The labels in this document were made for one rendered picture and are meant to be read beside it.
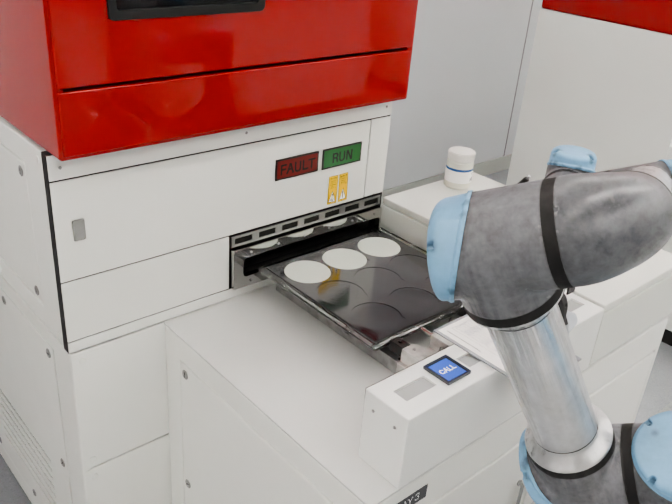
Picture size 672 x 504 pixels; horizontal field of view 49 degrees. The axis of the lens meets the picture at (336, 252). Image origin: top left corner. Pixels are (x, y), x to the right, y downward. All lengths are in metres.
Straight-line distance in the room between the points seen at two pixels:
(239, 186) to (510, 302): 0.86
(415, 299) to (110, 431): 0.70
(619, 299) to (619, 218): 0.82
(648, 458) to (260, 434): 0.67
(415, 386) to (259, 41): 0.68
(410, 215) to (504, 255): 1.04
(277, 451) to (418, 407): 0.31
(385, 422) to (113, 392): 0.65
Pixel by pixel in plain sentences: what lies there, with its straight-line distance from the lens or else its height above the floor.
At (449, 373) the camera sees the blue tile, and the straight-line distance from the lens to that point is 1.22.
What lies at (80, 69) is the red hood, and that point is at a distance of 1.24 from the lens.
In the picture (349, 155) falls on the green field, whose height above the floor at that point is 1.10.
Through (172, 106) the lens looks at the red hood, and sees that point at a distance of 1.33.
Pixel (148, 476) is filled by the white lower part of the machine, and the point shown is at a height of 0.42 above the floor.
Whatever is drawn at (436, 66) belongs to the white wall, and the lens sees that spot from 4.19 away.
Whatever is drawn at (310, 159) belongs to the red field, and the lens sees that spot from 1.62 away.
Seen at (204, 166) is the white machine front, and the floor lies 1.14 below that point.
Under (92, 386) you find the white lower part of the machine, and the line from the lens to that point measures 1.56.
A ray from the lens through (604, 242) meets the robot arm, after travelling 0.74.
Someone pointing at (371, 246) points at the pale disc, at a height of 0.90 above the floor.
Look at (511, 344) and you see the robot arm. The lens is 0.86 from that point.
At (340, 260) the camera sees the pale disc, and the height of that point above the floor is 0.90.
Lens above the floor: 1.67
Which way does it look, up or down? 27 degrees down
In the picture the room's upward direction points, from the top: 5 degrees clockwise
